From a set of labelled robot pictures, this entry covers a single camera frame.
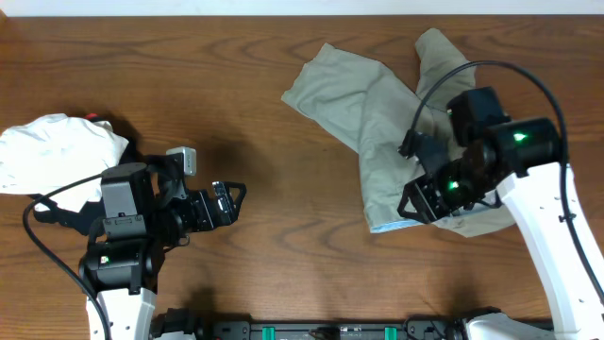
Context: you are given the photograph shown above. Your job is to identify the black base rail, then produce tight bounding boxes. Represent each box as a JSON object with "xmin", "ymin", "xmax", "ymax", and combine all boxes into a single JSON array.
[{"xmin": 144, "ymin": 309, "xmax": 556, "ymax": 340}]

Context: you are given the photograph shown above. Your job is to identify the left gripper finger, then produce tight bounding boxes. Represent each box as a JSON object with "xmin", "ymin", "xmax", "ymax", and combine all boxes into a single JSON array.
[
  {"xmin": 213, "ymin": 197, "xmax": 236, "ymax": 227},
  {"xmin": 212, "ymin": 181, "xmax": 247, "ymax": 213}
]

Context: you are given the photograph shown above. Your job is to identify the black folded garment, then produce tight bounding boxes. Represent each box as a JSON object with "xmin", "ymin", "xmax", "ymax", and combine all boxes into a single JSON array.
[{"xmin": 33, "ymin": 115, "xmax": 142, "ymax": 236}]

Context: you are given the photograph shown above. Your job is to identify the red item behind pile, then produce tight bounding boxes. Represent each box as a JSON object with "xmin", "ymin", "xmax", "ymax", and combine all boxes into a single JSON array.
[{"xmin": 84, "ymin": 113, "xmax": 99, "ymax": 121}]

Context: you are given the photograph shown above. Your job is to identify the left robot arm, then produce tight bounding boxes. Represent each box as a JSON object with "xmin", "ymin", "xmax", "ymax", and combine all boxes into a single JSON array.
[{"xmin": 79, "ymin": 149, "xmax": 246, "ymax": 339}]

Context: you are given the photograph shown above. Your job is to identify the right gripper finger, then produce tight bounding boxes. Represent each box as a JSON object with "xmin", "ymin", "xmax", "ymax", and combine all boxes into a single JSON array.
[
  {"xmin": 416, "ymin": 178, "xmax": 442, "ymax": 222},
  {"xmin": 397, "ymin": 181, "xmax": 432, "ymax": 224}
]

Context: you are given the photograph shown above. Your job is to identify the khaki green shorts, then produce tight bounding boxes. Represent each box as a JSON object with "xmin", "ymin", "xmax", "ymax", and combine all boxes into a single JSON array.
[{"xmin": 280, "ymin": 27, "xmax": 518, "ymax": 238}]

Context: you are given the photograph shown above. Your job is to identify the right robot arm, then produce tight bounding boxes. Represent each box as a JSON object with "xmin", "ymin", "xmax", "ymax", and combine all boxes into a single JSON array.
[{"xmin": 398, "ymin": 88, "xmax": 603, "ymax": 339}]

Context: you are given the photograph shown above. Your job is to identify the white folded garment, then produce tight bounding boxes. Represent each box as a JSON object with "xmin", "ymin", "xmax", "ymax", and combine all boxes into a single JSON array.
[{"xmin": 1, "ymin": 113, "xmax": 128, "ymax": 196}]

